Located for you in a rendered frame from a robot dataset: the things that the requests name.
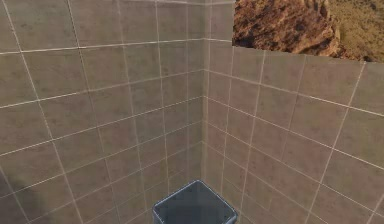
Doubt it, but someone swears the blue-grey square trash can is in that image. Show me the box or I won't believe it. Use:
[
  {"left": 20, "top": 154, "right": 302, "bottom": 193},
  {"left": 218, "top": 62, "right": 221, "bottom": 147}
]
[{"left": 151, "top": 179, "right": 240, "bottom": 224}]

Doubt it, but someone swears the window with rocky landscape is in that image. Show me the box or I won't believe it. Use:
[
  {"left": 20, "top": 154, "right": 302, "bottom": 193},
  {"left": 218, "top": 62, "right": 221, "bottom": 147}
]
[{"left": 231, "top": 0, "right": 384, "bottom": 64}]

